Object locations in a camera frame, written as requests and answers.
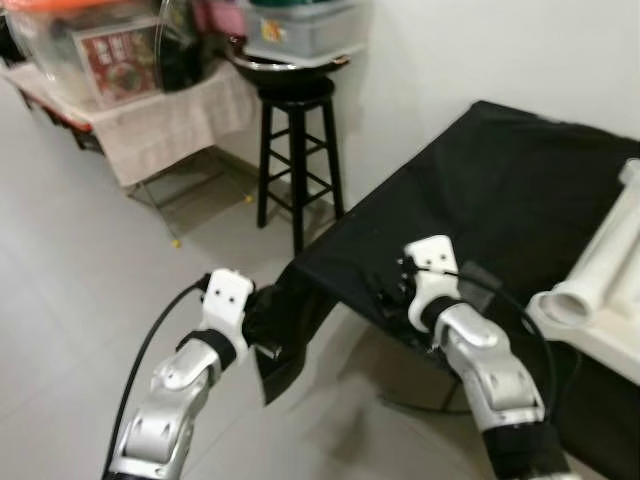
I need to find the beige cloth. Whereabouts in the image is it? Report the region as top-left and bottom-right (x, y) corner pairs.
(0, 60), (259, 188)

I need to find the white plastic table leg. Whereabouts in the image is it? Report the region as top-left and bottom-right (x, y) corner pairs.
(548, 158), (640, 329)

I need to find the black tablecloth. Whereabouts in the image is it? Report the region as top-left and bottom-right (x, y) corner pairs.
(255, 100), (640, 480)

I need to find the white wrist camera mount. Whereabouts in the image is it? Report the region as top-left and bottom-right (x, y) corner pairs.
(403, 235), (463, 331)
(200, 268), (256, 346)

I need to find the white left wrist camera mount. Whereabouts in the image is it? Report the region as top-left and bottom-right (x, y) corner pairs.
(200, 268), (256, 346)

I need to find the metal side table frame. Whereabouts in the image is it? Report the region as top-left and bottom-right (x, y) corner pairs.
(125, 150), (256, 246)

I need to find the pink object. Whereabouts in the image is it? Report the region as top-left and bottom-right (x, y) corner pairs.
(195, 0), (246, 36)

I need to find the red printed box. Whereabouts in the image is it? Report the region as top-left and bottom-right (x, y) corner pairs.
(75, 20), (166, 109)

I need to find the white plastic children table top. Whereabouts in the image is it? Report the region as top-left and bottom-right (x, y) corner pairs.
(525, 160), (640, 386)

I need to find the clear bin orange lid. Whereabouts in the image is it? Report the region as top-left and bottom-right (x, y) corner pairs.
(0, 0), (166, 101)

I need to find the black object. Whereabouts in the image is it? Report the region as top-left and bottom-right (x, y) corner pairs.
(160, 30), (226, 93)

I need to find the clear plastic storage box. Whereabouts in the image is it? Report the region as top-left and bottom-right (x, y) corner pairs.
(240, 0), (366, 63)

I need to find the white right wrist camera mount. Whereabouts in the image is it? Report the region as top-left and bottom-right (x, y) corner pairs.
(403, 235), (463, 331)

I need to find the black stool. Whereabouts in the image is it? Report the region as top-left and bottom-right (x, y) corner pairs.
(255, 75), (346, 256)

